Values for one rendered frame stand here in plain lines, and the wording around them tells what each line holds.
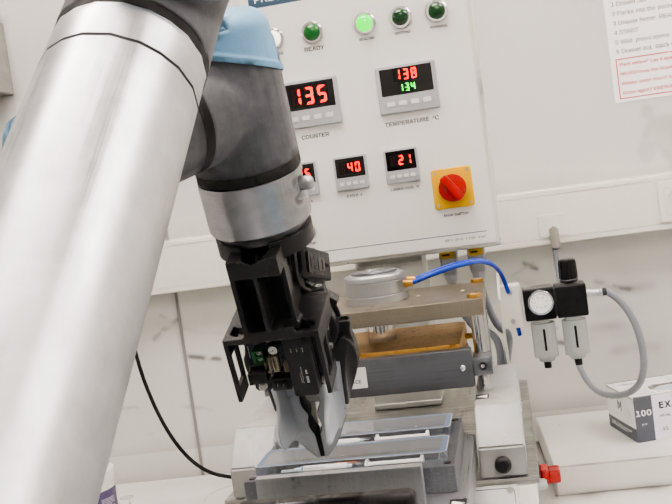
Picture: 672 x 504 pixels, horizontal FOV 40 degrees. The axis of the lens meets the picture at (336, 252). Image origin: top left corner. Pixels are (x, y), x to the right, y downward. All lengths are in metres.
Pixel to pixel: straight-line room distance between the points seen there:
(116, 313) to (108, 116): 0.09
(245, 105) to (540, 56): 1.19
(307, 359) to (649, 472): 0.92
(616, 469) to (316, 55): 0.76
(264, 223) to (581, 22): 1.21
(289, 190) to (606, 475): 0.96
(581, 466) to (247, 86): 1.01
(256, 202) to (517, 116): 1.15
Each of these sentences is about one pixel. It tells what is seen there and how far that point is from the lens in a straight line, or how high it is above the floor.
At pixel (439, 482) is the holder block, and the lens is 0.87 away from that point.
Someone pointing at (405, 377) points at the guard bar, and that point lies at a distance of 1.09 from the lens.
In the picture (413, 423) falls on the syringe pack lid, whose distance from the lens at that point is 0.99.
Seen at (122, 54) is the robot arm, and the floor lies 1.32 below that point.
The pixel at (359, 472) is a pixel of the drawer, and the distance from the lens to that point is 0.83.
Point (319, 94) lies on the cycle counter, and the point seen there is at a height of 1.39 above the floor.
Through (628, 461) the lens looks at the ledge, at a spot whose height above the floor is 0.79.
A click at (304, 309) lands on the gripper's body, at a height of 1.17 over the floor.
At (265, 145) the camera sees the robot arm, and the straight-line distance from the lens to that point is 0.62.
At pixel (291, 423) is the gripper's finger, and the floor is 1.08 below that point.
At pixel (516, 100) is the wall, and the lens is 1.74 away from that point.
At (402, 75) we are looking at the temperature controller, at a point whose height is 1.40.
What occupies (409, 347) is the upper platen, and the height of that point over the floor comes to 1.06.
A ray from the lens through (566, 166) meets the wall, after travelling 1.74.
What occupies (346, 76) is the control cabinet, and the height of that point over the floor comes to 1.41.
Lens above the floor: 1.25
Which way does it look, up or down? 4 degrees down
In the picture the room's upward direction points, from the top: 8 degrees counter-clockwise
